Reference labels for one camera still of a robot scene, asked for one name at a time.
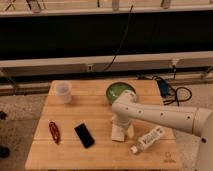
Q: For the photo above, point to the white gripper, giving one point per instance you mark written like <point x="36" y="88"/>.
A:
<point x="124" y="122"/>

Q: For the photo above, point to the white sponge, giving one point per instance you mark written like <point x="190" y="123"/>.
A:
<point x="117" y="133"/>

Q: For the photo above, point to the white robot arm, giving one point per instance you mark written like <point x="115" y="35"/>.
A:
<point x="192" y="120"/>

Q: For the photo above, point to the clear plastic bottle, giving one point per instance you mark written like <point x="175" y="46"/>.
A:
<point x="147" y="140"/>

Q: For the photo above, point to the green bowl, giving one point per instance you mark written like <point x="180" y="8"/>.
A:
<point x="116" y="89"/>

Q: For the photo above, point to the black smartphone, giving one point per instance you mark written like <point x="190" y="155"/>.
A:
<point x="84" y="135"/>

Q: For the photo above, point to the blue power adapter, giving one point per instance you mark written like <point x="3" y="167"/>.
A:
<point x="164" y="88"/>

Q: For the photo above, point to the wooden table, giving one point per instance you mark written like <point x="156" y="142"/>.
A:
<point x="90" y="106"/>

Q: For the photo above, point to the red hair clip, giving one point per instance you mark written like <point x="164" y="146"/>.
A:
<point x="54" y="132"/>

